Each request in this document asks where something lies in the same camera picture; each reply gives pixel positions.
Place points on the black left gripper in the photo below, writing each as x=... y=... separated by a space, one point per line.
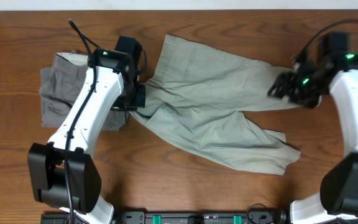
x=140 y=102

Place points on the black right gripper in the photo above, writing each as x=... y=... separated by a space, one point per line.
x=285 y=84

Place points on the light khaki green pants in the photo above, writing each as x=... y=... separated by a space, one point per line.
x=196 y=101

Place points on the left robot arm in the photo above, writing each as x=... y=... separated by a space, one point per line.
x=62 y=172

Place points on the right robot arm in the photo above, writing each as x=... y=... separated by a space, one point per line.
x=335 y=75

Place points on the folded dark grey shorts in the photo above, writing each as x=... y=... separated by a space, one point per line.
x=60 y=86

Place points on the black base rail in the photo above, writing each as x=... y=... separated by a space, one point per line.
x=253 y=216

